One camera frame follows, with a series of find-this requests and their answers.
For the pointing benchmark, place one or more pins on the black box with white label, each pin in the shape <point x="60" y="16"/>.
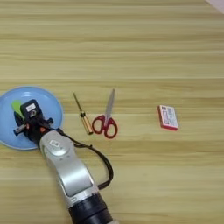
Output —
<point x="30" y="108"/>

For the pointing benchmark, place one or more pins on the red and white small box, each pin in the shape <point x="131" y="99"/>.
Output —
<point x="168" y="117"/>

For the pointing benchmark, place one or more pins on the light blue round plate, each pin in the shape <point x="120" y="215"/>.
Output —
<point x="43" y="102"/>

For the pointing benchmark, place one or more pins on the green rectangular block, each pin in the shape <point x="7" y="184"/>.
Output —
<point x="17" y="105"/>

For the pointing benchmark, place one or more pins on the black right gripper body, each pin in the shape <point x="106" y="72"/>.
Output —
<point x="33" y="132"/>

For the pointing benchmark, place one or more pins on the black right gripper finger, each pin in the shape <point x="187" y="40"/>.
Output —
<point x="50" y="120"/>
<point x="18" y="119"/>

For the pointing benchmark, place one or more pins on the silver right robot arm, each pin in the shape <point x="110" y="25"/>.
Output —
<point x="70" y="172"/>

